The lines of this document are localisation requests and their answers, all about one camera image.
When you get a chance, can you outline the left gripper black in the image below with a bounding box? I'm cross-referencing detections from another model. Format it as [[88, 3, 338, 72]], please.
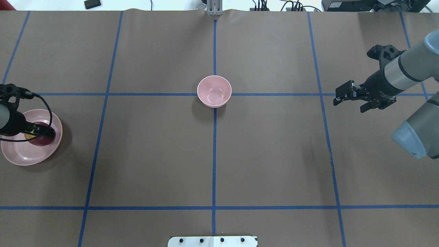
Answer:
[[7, 114, 56, 139]]

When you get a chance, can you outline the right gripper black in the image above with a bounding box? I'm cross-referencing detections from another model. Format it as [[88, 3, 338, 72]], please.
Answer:
[[333, 71, 398, 114]]

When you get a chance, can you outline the red apple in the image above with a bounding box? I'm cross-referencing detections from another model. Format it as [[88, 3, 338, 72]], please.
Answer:
[[24, 121, 56, 146]]

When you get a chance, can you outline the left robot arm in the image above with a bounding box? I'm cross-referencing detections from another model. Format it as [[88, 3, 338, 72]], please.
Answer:
[[0, 104, 56, 142]]

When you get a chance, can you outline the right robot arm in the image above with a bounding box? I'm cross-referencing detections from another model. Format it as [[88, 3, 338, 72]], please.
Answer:
[[323, 30, 438, 166]]

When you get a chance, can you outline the pink plate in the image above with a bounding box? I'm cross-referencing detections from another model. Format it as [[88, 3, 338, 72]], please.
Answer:
[[1, 114, 63, 166]]

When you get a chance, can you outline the pink bowl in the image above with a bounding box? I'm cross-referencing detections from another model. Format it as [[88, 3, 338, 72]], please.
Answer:
[[197, 75, 232, 108]]

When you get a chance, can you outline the brown paper table cover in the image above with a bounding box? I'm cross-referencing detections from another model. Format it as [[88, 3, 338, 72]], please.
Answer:
[[1, 9, 438, 247]]

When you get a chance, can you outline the small black square device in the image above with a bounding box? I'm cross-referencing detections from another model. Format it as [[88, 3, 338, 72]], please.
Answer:
[[84, 0, 102, 10]]

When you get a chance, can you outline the right arm camera mount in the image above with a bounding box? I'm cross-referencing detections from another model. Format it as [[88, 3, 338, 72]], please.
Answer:
[[366, 44, 407, 69]]

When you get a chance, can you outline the aluminium frame post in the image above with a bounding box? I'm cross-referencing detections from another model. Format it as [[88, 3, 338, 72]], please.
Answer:
[[205, 0, 224, 16]]

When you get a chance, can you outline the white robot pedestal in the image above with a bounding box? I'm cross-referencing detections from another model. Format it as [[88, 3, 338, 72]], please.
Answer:
[[167, 236, 258, 247]]

